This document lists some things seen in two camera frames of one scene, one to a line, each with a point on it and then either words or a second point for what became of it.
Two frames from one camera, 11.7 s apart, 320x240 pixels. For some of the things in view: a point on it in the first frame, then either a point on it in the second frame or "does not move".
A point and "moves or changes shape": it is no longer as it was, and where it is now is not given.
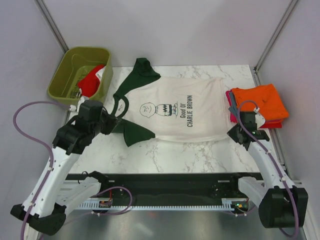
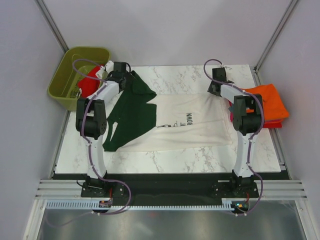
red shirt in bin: (89, 83) does not move
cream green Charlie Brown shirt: (148, 104) moves or changes shape
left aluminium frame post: (57, 34) does not move
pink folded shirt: (233, 117) does not move
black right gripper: (232, 134) → (210, 88)
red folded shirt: (272, 123) does not move
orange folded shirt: (267, 100) does not move
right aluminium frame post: (269, 45) does not move
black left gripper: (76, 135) → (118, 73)
